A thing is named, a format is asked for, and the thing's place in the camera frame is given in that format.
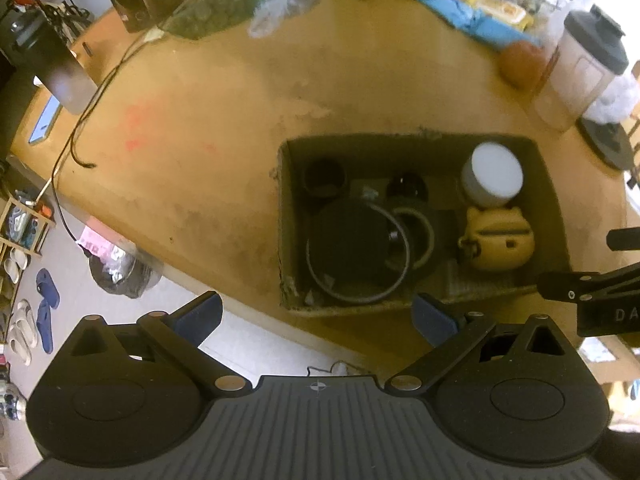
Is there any yellow packet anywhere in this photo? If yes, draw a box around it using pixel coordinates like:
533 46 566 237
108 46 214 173
471 0 534 32

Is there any clear plastic bag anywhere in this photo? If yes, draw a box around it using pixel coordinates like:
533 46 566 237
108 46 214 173
247 0 322 39

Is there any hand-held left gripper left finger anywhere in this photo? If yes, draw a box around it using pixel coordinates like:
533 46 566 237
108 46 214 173
67 290 254 395

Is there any black cable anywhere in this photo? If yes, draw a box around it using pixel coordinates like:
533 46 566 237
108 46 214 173
51 0 201 242

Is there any wooden shoe rack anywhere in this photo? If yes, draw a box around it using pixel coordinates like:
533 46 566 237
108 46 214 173
0 187 57 257

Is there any brown cardboard box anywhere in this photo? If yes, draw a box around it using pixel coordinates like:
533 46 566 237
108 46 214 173
276 130 572 318

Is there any black round case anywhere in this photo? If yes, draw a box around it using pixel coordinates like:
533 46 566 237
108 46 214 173
305 198 414 307

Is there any white sandal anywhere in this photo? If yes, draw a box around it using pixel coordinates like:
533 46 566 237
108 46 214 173
14 300 39 350
6 322 33 367

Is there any black water bottle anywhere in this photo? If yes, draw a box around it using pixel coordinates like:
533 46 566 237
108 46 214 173
9 9 99 116

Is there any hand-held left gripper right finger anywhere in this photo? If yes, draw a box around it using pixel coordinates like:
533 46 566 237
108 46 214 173
384 293 577 394

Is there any small black ribbed knob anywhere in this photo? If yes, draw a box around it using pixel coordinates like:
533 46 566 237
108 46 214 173
384 172 430 204

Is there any black round base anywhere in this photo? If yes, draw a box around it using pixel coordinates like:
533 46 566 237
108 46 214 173
576 116 639 172

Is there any blue packet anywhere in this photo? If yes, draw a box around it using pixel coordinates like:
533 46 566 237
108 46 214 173
466 9 543 52
419 0 472 27

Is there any bag of green vegetables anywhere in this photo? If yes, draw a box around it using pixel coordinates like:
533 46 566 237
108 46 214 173
159 0 257 41

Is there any black cylindrical cap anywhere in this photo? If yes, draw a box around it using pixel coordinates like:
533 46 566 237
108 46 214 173
302 157 349 202

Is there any blue phone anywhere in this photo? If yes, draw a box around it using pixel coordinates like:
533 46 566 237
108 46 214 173
27 94 64 144

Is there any black bin with bag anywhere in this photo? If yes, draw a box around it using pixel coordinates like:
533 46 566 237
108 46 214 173
79 215 152 301

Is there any clear plastic case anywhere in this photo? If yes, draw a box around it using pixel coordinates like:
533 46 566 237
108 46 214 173
444 260 540 302

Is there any orange fruit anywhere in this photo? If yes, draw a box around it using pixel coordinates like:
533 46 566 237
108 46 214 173
501 39 547 92

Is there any white plastic bag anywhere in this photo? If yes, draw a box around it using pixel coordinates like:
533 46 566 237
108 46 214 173
589 74 640 124

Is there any white-lid jar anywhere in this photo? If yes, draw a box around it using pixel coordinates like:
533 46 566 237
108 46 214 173
459 142 524 209

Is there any clear shaker bottle grey lid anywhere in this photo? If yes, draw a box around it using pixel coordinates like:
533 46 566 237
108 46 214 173
529 3 630 134

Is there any bicycle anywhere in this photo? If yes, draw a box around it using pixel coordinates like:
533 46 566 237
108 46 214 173
0 0 93 41

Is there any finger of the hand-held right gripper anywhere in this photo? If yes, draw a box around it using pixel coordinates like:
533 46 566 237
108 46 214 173
536 270 640 306
606 227 640 251

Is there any blue slipper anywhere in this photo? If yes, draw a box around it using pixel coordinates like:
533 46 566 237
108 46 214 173
35 268 62 311
35 301 55 354

